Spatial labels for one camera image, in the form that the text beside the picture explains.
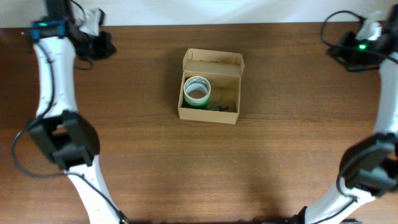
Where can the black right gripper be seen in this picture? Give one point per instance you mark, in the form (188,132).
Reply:
(342,52)

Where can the cardboard box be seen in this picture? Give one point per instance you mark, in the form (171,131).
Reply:
(210,78)

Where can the green tape roll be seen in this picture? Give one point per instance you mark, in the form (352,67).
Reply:
(196,103)

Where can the black white marker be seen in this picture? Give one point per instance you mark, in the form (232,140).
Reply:
(219,108)

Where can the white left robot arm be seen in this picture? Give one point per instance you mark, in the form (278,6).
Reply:
(69,32)

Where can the white tape roll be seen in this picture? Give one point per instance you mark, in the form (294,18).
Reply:
(197,90)

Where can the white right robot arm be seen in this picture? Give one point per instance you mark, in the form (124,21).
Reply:
(368,169)

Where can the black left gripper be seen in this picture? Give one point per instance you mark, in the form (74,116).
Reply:
(101,45)

